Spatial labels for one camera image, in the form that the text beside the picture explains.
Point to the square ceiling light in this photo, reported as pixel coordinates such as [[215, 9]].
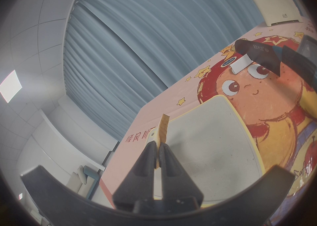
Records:
[[10, 86]]

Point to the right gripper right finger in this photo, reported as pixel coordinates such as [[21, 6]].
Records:
[[175, 180]]

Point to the cutting board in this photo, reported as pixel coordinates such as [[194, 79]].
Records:
[[213, 145]]

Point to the slice of bread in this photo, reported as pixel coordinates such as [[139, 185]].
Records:
[[163, 127]]

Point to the white knife rest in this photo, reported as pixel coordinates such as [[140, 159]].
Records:
[[241, 65]]

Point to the blue curtain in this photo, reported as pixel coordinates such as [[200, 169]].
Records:
[[128, 46]]

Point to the dark grey tray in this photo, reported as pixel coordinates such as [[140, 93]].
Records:
[[308, 45]]

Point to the white sofa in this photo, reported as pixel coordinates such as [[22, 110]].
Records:
[[81, 179]]

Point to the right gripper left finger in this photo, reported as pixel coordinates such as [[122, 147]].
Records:
[[141, 178]]

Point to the cream toaster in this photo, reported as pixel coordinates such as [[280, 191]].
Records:
[[277, 2]]

